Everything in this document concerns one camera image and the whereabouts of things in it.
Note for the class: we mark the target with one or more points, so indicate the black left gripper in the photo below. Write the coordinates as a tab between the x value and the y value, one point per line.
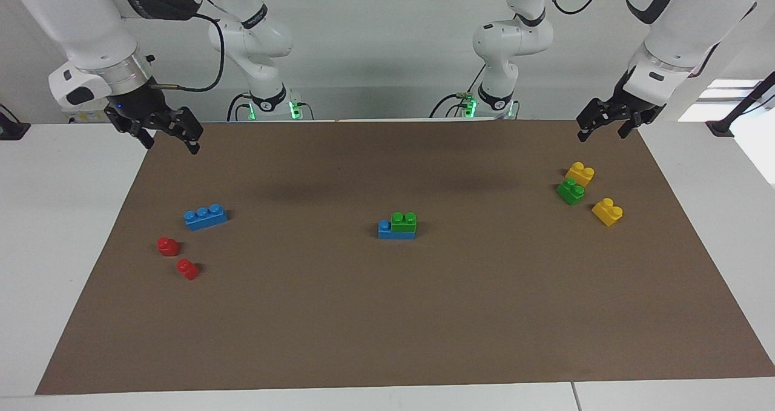
636	99

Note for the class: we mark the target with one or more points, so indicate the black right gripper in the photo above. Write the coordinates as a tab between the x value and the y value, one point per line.
142	109

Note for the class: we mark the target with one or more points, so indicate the green two-stud toy block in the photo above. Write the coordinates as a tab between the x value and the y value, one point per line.
570	192
404	222

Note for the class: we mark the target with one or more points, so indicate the blue three-stud toy block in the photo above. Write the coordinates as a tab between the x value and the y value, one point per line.
206	217
387	231

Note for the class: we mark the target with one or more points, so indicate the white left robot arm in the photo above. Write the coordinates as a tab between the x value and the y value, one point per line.
684	23

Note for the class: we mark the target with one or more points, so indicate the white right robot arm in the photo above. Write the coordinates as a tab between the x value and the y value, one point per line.
79	23

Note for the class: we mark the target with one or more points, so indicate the yellow two-stud toy block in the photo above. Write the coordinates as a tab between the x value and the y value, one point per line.
580	174
607	212

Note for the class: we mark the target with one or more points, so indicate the red one-stud toy block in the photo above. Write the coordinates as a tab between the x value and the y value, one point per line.
168	247
188	270

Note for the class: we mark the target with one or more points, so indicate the white box with yellow label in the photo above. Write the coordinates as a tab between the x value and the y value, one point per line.
85	116

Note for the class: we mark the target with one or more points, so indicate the brown table mat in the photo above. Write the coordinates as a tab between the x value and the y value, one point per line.
387	314

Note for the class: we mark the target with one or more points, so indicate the black clamp mount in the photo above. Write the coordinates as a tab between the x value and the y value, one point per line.
723	126
12	129

